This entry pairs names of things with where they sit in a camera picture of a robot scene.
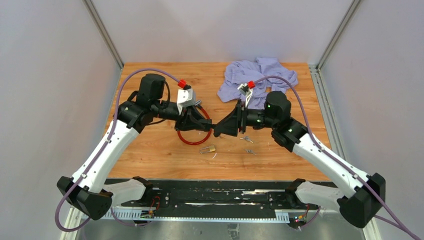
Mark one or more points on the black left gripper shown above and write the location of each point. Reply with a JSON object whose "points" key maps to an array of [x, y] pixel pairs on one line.
{"points": [[188, 120]]}

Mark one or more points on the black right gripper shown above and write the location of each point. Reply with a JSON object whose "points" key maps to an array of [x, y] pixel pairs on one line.
{"points": [[236, 119]]}

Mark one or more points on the red cable lock black body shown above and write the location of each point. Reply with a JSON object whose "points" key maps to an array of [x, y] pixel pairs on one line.
{"points": [[206, 135]]}

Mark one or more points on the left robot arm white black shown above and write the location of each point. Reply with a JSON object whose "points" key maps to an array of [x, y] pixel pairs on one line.
{"points": [[86, 189]]}

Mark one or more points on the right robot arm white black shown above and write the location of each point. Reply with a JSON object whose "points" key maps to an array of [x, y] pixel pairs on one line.
{"points": [[357, 195]]}

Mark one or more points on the silver key bunch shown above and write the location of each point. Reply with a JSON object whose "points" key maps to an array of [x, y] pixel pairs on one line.
{"points": [[247, 138]]}

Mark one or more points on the small brass padlock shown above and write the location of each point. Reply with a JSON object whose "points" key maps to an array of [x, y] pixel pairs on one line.
{"points": [[208, 149]]}

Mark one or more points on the crumpled lavender cloth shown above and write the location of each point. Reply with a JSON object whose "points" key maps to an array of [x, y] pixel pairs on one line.
{"points": [[244, 71]]}

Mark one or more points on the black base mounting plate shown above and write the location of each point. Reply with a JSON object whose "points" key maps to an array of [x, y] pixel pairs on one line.
{"points": [[220, 199]]}

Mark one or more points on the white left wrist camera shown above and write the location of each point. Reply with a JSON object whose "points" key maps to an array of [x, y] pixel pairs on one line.
{"points": [[185, 98]]}

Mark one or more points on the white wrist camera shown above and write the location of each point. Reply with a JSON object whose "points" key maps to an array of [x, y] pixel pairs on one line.
{"points": [[246, 89], [185, 98]]}

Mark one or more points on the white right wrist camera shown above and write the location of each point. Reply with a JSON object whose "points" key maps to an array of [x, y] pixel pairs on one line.
{"points": [[246, 89]]}

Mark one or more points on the aluminium frame post left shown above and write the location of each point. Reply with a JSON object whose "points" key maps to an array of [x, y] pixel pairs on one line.
{"points": [[101, 27]]}

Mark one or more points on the aluminium frame post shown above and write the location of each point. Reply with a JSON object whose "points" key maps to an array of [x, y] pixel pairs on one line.
{"points": [[101, 27], [349, 14]]}

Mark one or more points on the aluminium frame post right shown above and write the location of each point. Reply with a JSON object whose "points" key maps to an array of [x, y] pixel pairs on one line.
{"points": [[349, 14]]}

